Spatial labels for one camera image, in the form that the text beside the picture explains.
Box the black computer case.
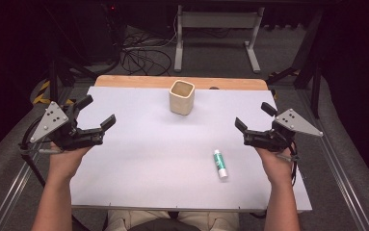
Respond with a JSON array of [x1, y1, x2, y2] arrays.
[[84, 2, 123, 66]]

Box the black metal stand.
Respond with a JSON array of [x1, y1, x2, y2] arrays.
[[266, 9, 324, 120]]

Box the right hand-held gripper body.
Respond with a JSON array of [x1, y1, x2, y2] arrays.
[[243, 108, 324, 152]]

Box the beige square cup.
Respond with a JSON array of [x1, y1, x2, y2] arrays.
[[169, 79, 196, 116]]

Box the yellow and black hazard tape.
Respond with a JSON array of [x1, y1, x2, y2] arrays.
[[32, 80, 76, 106]]

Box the grey metal stand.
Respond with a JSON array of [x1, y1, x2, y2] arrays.
[[173, 4, 266, 74]]

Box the black floor cables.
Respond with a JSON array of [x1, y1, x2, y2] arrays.
[[119, 27, 174, 77]]

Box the white table mat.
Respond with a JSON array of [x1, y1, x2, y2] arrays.
[[69, 86, 313, 212]]

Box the wooden table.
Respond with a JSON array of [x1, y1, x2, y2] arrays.
[[93, 74, 269, 91]]

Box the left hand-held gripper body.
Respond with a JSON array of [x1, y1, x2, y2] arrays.
[[29, 101, 105, 152]]

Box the person's right hand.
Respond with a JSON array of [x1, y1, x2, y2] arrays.
[[254, 146, 297, 187]]

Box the green and white tube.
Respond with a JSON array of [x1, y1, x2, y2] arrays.
[[212, 149, 229, 180]]

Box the person's beige pants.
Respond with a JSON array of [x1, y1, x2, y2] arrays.
[[104, 210, 241, 231]]

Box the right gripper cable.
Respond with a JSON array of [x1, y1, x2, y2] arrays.
[[276, 141, 301, 188]]

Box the person's left hand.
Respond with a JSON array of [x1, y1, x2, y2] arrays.
[[47, 142, 92, 183]]

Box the aluminium floor rail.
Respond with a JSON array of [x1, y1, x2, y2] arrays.
[[296, 90, 369, 231], [0, 95, 69, 231]]

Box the black tripod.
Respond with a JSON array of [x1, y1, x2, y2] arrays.
[[42, 6, 100, 104]]

